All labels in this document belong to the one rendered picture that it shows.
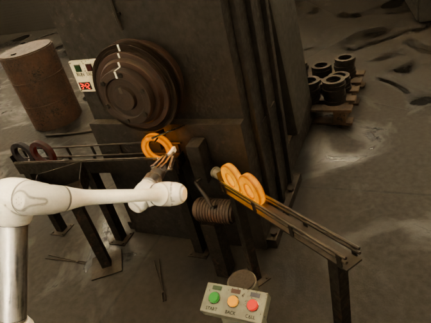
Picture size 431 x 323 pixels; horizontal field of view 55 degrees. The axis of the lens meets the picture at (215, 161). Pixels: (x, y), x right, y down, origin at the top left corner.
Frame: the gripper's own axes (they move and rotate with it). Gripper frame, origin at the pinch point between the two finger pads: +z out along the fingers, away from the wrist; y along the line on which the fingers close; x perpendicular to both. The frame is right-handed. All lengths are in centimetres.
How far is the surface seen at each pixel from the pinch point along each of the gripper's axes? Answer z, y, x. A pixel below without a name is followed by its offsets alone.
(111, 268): -33, -54, -71
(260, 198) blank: -29, 58, 0
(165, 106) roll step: -1.1, 7.4, 29.2
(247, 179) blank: -25, 52, 8
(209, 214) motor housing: -20.2, 23.8, -23.0
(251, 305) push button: -74, 66, -7
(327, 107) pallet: 154, 49, -74
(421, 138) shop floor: 129, 121, -86
